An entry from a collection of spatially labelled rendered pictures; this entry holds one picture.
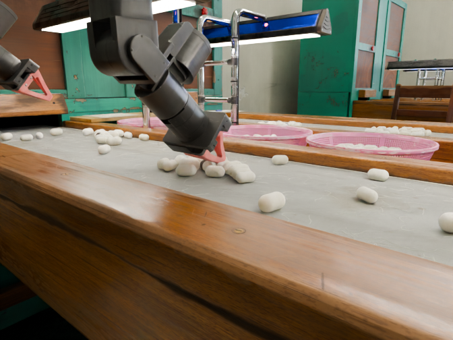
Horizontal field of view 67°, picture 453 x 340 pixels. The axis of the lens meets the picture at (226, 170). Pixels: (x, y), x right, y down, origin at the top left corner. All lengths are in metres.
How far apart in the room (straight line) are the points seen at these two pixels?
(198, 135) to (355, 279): 0.35
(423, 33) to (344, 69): 2.43
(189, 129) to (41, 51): 0.95
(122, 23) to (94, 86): 1.04
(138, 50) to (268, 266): 0.29
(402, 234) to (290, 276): 0.18
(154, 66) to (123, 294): 0.26
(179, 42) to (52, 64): 0.94
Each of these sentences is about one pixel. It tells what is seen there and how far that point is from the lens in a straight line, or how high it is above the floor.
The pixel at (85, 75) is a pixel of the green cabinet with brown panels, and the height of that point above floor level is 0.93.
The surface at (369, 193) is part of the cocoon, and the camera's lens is 0.46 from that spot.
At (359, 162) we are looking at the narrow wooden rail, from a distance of 0.63.
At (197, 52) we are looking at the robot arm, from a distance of 0.51.
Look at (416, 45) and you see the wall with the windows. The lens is 5.68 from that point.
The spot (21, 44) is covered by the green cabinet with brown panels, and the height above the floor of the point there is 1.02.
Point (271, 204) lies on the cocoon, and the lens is 0.39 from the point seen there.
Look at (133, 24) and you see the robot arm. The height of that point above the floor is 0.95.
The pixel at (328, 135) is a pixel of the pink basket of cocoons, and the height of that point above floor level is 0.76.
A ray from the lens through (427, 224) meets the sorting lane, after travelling 0.43.
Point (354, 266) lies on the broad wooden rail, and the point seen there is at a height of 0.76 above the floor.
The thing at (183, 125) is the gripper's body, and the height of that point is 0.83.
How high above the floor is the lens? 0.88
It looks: 13 degrees down
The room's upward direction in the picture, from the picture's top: straight up
